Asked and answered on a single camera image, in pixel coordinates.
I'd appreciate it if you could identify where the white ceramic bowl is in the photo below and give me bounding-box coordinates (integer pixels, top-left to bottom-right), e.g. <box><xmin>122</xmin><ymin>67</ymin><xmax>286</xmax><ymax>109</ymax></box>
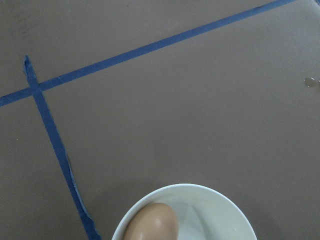
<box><xmin>112</xmin><ymin>183</ymin><xmax>257</xmax><ymax>240</ymax></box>

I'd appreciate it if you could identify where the brown egg from bowl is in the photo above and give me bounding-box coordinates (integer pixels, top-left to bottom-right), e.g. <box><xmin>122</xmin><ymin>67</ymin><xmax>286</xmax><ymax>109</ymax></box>
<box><xmin>123</xmin><ymin>203</ymin><xmax>179</xmax><ymax>240</ymax></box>

